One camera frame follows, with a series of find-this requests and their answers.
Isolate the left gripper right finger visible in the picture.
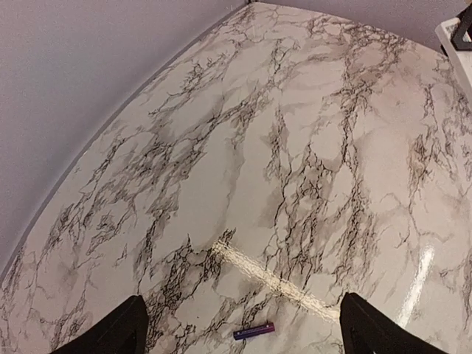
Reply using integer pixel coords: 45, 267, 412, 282
339, 293, 445, 354

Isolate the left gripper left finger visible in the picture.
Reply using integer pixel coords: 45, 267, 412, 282
52, 295, 149, 354

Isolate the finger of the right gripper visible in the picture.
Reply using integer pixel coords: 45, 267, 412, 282
451, 4, 471, 50

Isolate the white remote control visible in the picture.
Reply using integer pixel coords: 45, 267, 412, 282
434, 18, 472, 88

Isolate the dark blue AAA battery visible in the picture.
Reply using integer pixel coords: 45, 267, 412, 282
233, 322, 275, 341

